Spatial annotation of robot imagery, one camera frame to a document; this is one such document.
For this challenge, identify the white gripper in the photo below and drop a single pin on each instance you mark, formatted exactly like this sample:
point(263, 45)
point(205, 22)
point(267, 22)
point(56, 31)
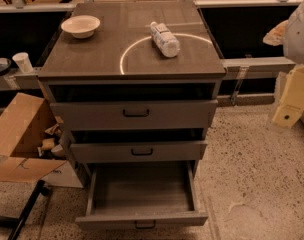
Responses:
point(299, 37)

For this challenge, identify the clear plastic water bottle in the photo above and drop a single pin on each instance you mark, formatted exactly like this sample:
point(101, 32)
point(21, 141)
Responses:
point(164, 39)

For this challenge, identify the grey top drawer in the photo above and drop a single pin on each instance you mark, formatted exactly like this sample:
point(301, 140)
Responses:
point(77, 116)

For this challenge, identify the grey drawer cabinet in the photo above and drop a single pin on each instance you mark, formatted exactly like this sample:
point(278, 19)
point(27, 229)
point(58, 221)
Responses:
point(121, 63)

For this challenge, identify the grey open bottom drawer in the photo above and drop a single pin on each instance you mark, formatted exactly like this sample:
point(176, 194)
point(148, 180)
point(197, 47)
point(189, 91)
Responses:
point(143, 195)

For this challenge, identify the white ceramic bowl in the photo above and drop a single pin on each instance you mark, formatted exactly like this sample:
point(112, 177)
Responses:
point(81, 27)

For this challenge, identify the white paper cup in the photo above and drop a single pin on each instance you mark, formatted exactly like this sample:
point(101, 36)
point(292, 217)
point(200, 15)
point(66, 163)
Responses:
point(23, 62)

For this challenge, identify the open cardboard box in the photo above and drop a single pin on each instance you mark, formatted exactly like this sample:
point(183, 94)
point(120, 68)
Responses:
point(23, 126)

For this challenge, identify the black metal stand leg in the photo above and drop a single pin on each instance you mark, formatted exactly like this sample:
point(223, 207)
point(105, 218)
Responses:
point(16, 224)

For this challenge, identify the dark round plate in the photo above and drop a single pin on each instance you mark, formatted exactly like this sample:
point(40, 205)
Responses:
point(5, 64)

